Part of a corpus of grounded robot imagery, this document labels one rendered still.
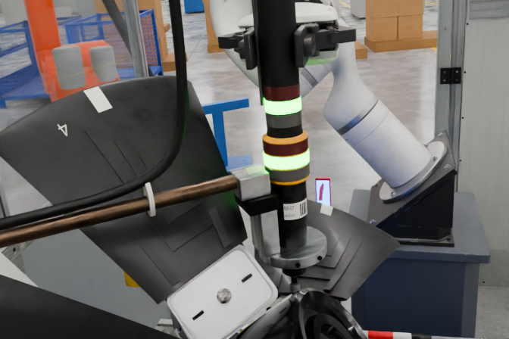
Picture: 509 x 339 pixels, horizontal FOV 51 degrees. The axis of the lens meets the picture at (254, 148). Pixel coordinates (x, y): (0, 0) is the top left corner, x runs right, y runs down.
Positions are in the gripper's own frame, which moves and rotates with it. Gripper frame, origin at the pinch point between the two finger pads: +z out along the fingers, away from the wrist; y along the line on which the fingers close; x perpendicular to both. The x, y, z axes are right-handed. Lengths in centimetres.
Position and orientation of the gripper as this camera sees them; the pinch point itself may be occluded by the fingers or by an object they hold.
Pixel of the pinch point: (276, 47)
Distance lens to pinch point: 48.4
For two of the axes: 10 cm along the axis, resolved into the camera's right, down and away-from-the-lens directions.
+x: -0.8, -9.4, -3.3
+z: -2.0, 3.4, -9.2
